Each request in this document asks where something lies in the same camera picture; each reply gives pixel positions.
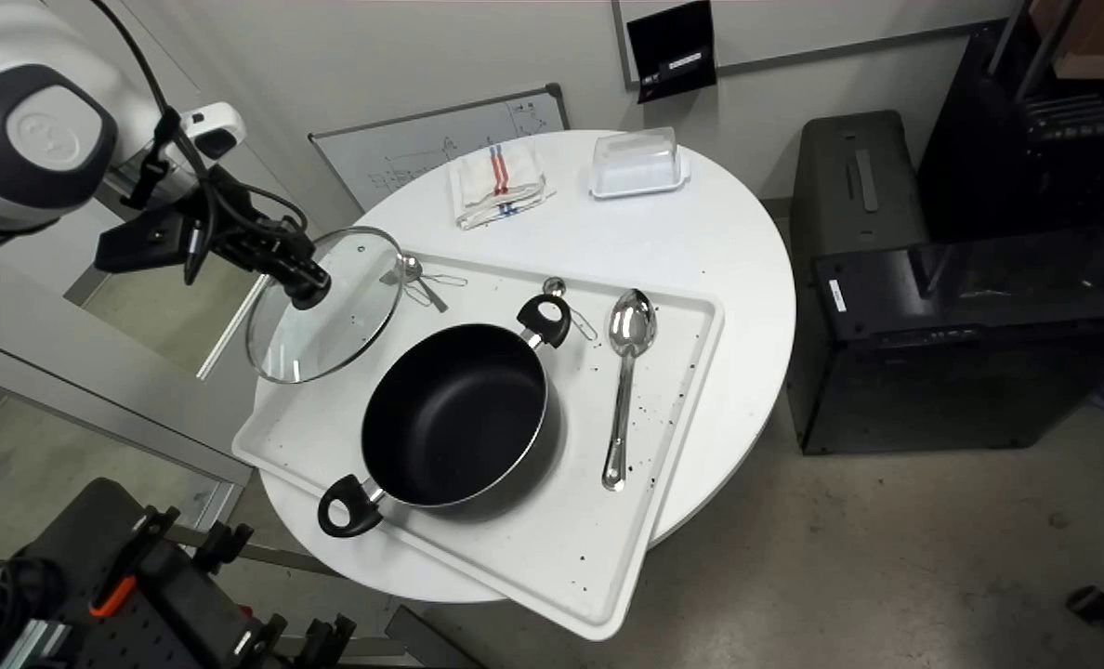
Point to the black shelf unit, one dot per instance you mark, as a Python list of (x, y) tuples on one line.
[(1074, 160)]

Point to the silver metal spoon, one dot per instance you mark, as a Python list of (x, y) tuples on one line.
[(635, 325)]

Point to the black printer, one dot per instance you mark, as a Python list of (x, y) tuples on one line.
[(945, 346)]

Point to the leaning whiteboard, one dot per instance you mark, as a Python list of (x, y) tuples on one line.
[(450, 144)]

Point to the white rod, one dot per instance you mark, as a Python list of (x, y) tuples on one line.
[(233, 331)]

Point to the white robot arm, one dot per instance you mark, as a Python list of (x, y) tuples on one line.
[(31, 137)]

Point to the white plastic tray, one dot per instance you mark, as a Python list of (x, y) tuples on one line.
[(553, 560)]

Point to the black wall device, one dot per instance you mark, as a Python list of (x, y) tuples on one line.
[(672, 50)]

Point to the black equipment cart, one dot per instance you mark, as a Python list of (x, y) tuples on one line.
[(155, 618)]

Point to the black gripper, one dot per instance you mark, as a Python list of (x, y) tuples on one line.
[(246, 224)]

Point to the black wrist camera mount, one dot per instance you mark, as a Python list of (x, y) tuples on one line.
[(142, 242)]

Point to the round glass pot lid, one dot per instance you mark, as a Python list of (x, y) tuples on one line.
[(329, 337)]

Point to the brown wooden board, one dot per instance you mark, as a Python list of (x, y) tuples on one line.
[(1101, 39)]

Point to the clear plastic container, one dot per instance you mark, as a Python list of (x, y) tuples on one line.
[(636, 170)]

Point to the black cooking pot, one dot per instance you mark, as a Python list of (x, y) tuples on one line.
[(450, 420)]

